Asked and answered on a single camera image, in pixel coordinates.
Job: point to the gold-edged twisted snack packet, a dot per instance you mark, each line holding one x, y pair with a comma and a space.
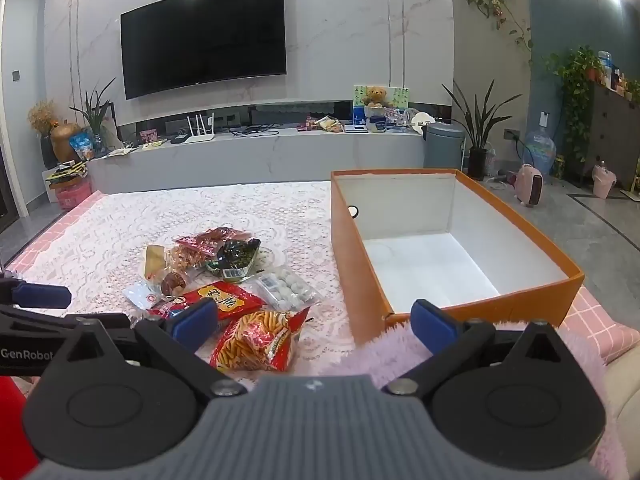
185, 258

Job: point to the trailing green plant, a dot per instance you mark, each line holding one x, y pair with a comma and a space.
575, 70

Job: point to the dried yellow flowers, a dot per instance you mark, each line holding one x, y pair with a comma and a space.
42, 115

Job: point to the clear packet of white balls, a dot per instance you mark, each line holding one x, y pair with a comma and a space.
290, 287

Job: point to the black television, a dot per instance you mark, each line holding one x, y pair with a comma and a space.
200, 40

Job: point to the pile of packets on cabinet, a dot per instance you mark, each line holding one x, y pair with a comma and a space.
322, 124

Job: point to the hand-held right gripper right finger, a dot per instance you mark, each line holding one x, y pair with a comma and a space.
435, 322

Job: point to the red packet with yellow label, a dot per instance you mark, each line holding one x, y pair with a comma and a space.
235, 300

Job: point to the beige cushion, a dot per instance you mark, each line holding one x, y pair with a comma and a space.
627, 390

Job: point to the pink card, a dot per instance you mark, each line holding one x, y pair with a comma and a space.
149, 136

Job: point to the long-leaf potted plant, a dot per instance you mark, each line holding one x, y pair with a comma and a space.
477, 160

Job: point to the large blue water bottle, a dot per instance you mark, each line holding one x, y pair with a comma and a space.
540, 152

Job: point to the white snack packet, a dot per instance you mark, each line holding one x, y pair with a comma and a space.
142, 296

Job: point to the green grass plant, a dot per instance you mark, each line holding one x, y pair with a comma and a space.
95, 110

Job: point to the pink storage box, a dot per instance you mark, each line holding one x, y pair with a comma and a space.
72, 195

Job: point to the white router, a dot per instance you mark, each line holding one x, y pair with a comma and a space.
200, 135

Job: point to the pink grid cloth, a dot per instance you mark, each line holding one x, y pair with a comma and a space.
600, 325

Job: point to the orange stick snack packet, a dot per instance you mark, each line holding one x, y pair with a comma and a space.
260, 340

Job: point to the blue snack bag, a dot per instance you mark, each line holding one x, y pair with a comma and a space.
82, 147

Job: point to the white jar with blue label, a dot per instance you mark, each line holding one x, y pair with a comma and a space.
376, 124

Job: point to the pile of yellow black packets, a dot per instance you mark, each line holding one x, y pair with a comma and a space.
67, 171

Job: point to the green picture card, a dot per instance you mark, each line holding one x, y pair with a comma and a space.
400, 97

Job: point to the wall socket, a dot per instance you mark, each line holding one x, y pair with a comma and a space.
511, 134

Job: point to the orange cardboard box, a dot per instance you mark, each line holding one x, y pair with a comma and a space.
425, 260

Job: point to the golden vase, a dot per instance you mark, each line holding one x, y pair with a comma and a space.
65, 142

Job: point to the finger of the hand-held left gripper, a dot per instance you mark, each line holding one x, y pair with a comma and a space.
35, 294

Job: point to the dark red snack packet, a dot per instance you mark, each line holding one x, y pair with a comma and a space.
215, 240

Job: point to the hanging vine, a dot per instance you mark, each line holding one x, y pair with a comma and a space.
482, 2

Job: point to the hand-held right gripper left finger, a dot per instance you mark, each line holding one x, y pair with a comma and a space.
192, 322

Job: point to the grey trash bin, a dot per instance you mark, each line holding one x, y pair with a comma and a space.
442, 145

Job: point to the brown teddy bear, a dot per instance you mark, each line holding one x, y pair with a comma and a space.
375, 96

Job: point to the dark grey cabinet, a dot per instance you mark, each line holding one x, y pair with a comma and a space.
615, 135

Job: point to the pink space heater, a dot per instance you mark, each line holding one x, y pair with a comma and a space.
530, 185

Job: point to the grey marble television cabinet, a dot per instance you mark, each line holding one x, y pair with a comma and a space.
250, 160

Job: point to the red cloth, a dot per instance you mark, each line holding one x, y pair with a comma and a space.
12, 410

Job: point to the dark green seaweed packet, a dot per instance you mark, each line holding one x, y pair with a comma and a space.
235, 255

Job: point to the brown round candy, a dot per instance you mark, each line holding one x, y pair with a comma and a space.
172, 284

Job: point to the bottles on dark cabinet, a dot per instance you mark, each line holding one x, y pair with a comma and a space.
612, 72

